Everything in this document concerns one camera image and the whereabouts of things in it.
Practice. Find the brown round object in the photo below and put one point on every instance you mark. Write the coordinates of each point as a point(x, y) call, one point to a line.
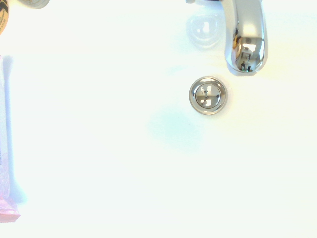
point(3, 15)

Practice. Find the chrome sink drain stopper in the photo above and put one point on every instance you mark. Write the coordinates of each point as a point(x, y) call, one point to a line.
point(207, 95)

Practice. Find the white ceramic sink basin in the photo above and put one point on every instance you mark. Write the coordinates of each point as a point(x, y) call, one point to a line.
point(123, 148)

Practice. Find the chrome faucet spout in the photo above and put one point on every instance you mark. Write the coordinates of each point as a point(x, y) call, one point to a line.
point(247, 37)

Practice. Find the pink and white packet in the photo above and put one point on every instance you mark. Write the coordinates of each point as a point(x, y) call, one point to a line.
point(4, 148)

